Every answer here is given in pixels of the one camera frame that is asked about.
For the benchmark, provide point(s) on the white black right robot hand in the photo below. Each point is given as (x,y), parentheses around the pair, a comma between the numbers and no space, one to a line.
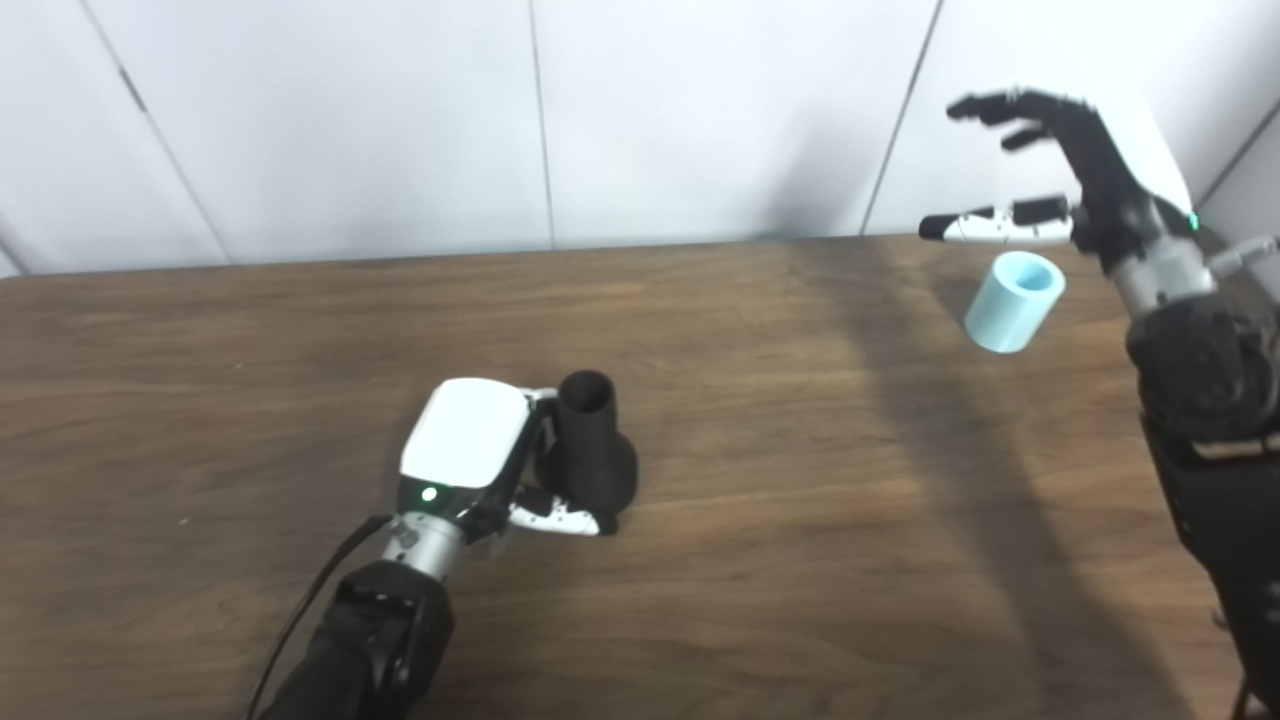
(1110,170)

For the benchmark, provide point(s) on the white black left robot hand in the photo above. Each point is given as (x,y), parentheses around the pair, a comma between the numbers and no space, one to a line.
(465,435)

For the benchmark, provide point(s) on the black funnel-shaped nozzle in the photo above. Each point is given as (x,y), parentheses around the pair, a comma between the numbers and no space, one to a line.
(590,450)

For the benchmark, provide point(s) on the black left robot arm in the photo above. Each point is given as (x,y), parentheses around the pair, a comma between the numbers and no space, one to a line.
(375,640)

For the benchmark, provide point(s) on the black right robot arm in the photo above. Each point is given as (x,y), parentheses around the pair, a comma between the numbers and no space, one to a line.
(1220,420)

